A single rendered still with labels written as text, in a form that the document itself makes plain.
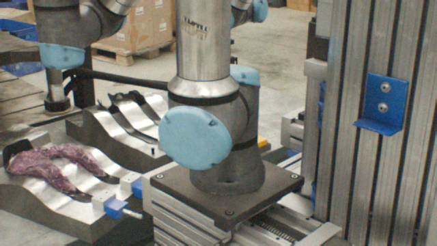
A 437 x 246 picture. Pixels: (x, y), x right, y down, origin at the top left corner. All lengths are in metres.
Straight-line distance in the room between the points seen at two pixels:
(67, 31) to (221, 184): 0.39
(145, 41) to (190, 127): 4.76
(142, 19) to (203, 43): 4.70
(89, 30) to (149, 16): 4.60
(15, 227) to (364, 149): 0.87
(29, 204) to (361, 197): 0.81
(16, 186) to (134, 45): 4.13
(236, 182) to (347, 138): 0.22
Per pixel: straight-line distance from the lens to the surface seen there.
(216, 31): 0.81
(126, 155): 1.63
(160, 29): 5.72
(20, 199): 1.45
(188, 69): 0.83
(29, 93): 2.42
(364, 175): 1.04
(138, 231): 1.55
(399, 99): 0.95
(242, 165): 1.01
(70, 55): 0.96
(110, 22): 1.05
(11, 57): 2.12
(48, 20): 0.94
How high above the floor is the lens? 1.56
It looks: 23 degrees down
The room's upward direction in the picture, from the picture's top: straight up
